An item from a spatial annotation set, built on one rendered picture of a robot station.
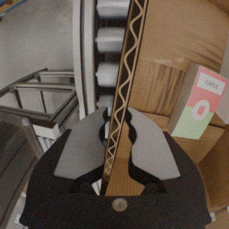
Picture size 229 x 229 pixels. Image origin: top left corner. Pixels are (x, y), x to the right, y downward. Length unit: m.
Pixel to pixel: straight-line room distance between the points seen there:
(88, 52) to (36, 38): 1.08
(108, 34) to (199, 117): 0.20
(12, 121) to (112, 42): 0.36
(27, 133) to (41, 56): 0.93
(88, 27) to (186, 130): 0.25
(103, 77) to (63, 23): 0.94
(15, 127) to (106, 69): 0.32
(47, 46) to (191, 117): 1.15
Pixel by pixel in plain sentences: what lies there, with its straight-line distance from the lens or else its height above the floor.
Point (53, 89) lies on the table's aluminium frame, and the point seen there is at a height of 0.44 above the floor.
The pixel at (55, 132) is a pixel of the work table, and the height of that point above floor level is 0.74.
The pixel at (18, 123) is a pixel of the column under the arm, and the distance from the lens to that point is 0.40.
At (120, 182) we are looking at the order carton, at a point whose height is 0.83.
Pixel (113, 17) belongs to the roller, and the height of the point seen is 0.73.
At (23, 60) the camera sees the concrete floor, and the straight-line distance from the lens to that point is 1.40.
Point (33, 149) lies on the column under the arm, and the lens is 0.45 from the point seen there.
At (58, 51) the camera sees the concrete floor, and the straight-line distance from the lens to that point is 1.11.
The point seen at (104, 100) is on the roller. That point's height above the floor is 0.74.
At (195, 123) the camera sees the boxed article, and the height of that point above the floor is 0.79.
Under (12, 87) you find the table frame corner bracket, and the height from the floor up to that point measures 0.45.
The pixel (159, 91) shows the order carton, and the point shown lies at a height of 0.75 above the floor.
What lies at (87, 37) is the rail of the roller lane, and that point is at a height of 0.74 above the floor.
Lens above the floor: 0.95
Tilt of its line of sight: 57 degrees down
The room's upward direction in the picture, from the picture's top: 168 degrees counter-clockwise
